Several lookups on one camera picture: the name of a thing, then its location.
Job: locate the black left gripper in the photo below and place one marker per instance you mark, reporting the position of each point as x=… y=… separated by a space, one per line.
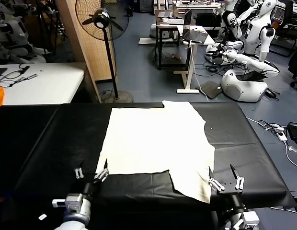
x=91 y=184

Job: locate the black metal frame desk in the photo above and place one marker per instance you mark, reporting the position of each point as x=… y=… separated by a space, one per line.
x=160 y=48

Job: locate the small white cup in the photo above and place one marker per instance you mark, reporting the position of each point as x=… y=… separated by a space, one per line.
x=165 y=20

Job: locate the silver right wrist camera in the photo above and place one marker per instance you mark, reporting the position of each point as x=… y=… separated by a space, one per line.
x=250 y=218

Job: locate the small white label tag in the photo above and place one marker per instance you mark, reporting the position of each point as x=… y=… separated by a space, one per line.
x=42 y=216

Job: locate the black tablet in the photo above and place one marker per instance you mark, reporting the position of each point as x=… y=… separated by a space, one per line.
x=0 y=72

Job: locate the black power adapter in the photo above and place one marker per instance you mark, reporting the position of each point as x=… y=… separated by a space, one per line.
x=294 y=130

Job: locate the white-legged standing desk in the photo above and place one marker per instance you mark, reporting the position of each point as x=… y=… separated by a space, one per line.
x=190 y=72

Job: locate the open dark laptop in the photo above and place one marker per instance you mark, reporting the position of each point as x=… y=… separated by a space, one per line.
x=196 y=36

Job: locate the outstretched white robot arm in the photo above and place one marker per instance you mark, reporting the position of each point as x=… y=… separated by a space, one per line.
x=249 y=62

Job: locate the black table cover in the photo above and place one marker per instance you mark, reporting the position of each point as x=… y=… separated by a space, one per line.
x=55 y=143

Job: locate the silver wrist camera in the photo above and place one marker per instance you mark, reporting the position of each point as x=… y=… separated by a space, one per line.
x=73 y=201
x=250 y=218

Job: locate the black pedestal fan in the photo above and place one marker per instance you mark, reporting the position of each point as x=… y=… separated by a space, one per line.
x=101 y=20

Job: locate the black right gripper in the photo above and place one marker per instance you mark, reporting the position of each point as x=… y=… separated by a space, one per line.
x=231 y=188

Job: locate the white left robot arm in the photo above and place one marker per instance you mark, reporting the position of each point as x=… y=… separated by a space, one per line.
x=85 y=210

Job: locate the black computer monitor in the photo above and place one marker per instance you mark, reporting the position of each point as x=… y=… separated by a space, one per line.
x=208 y=21

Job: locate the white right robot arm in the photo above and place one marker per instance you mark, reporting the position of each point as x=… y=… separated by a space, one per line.
x=234 y=203

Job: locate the white grey background robot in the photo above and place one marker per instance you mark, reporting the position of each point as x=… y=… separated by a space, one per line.
x=16 y=26

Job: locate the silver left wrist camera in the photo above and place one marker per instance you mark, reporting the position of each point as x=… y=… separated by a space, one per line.
x=73 y=201

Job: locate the silver closed laptop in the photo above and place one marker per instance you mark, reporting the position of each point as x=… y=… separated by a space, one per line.
x=165 y=14

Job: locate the small white robot base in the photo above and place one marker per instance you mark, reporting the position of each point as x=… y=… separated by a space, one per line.
x=154 y=30

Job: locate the small brown floor object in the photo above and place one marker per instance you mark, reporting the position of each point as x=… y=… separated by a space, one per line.
x=177 y=57

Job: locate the cream cotton shirt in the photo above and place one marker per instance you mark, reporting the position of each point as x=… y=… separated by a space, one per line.
x=151 y=139

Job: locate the white power strip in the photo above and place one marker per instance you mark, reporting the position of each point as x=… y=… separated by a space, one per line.
x=281 y=135

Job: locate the white humanoid robot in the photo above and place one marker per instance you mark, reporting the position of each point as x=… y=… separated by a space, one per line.
x=254 y=31
x=231 y=18

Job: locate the white side table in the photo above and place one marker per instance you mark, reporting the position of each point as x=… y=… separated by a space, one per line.
x=48 y=83

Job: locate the light wooden partition panel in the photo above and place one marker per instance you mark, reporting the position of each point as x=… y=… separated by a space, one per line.
x=81 y=52

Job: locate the black office chair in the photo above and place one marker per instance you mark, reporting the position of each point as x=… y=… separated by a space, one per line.
x=288 y=26
x=295 y=64

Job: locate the black tripod stand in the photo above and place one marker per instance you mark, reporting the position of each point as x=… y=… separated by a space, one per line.
x=51 y=21

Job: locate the white flat floor board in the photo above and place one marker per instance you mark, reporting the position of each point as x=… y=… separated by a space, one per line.
x=147 y=40

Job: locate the large white robot base shell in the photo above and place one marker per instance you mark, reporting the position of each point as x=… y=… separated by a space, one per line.
x=237 y=88

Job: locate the black flat floor panel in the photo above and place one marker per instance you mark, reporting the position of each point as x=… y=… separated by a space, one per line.
x=210 y=88

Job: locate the silver usb hub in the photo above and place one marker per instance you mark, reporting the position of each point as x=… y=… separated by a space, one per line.
x=32 y=76

